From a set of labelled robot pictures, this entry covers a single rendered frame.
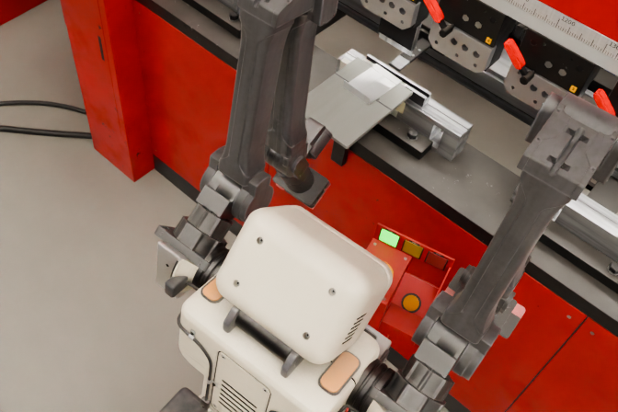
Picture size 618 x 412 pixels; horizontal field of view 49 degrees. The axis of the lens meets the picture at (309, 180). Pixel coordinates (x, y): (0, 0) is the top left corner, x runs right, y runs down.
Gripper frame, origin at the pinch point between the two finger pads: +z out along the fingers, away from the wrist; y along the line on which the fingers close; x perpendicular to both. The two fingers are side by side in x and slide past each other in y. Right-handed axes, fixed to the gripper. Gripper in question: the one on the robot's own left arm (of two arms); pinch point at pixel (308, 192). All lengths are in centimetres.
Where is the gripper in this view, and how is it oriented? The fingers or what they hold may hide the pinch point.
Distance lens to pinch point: 148.3
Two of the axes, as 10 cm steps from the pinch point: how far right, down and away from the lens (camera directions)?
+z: 1.9, 2.9, 9.4
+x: -5.8, 8.0, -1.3
